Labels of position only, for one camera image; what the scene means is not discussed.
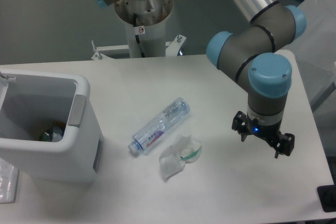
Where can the clear plastic wrapper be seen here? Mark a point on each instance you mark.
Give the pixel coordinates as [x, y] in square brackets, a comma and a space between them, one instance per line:
[184, 150]

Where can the trash inside the can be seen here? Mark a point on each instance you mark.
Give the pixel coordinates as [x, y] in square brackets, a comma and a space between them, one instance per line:
[53, 134]

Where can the grey covered side table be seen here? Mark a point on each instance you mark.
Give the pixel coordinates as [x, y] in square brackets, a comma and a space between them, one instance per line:
[315, 50]

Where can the black device at right edge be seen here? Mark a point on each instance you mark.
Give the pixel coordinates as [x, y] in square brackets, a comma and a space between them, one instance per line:
[326, 195]

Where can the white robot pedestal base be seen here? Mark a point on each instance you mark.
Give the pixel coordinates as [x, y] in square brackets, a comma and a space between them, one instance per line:
[145, 23]

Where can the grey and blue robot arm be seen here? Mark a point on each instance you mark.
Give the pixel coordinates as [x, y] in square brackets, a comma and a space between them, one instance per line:
[250, 59]

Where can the white plastic trash can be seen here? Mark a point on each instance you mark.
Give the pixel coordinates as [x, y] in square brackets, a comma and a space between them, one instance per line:
[30, 102]

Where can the white metal mounting bracket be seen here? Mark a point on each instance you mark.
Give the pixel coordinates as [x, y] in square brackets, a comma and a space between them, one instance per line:
[171, 49]

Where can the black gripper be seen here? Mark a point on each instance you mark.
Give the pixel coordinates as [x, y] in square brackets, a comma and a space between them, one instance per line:
[267, 131]

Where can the clear plastic water bottle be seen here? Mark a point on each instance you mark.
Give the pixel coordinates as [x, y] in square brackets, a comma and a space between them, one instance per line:
[147, 136]

